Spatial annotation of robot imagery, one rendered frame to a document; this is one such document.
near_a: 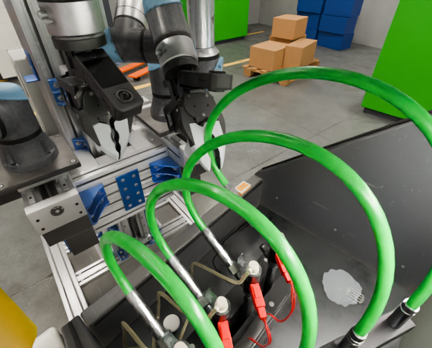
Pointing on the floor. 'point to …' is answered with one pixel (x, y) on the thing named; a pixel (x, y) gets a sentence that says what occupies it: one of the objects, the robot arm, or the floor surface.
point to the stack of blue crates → (330, 21)
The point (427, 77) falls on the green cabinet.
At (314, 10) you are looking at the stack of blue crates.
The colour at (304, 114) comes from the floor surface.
